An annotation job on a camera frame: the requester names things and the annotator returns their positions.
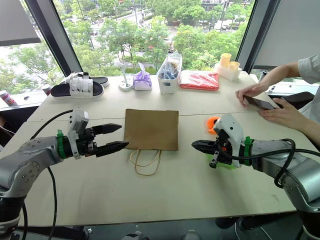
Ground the green wrist clamp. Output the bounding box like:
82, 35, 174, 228
55, 129, 67, 159
243, 135, 253, 167

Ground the black white strap slipper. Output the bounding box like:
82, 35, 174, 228
50, 76, 105, 100
65, 71, 110, 88

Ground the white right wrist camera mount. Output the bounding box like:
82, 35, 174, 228
213, 114, 245, 169

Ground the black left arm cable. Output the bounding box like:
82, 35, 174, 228
21, 109, 75, 240

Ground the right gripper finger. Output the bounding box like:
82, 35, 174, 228
208, 149, 223, 170
191, 139, 218, 154

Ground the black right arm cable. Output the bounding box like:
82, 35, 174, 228
216, 138, 320, 189

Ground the person's left hand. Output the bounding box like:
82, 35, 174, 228
258, 97, 305, 130

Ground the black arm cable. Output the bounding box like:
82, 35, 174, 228
21, 109, 75, 240
216, 138, 320, 189

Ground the white plastic bin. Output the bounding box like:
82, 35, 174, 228
157, 73, 180, 96

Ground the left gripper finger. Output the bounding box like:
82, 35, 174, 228
93, 122, 123, 137
95, 140, 130, 159

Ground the brown paper bag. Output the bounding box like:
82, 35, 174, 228
123, 108, 180, 177

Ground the grey roller blind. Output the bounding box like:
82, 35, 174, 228
249, 0, 320, 68
0, 0, 42, 47

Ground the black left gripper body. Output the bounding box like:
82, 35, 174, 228
79, 126, 99, 158

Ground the purple plastic pouch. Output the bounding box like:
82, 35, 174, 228
132, 62, 153, 92

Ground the black smartphone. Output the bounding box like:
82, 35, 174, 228
243, 95, 280, 111

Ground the red packet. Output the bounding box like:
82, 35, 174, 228
178, 70, 221, 92

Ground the white tray with yellow cups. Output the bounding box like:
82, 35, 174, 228
213, 61, 243, 82

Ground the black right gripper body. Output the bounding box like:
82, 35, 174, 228
214, 129, 235, 164

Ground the person's right hand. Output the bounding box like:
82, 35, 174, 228
235, 83, 270, 108

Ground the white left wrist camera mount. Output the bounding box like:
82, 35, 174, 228
66, 107, 90, 160

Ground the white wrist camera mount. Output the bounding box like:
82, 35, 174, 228
66, 107, 90, 160
213, 114, 245, 169

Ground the pink white can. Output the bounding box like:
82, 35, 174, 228
0, 90, 18, 107

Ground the tall yellow cup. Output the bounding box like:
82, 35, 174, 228
219, 52, 232, 69

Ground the green right wrist clamp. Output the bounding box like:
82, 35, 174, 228
243, 135, 253, 167

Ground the green left wrist clamp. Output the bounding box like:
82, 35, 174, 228
55, 129, 67, 159

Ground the short yellow cup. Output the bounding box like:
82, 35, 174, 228
228, 60, 241, 73

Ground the white post stand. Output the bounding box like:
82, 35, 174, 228
118, 63, 134, 92

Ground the orange round object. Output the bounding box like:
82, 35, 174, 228
205, 115, 222, 136

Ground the clear plastic bag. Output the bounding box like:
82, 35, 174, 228
156, 50, 184, 81

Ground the green object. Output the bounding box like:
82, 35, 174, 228
203, 152, 238, 171

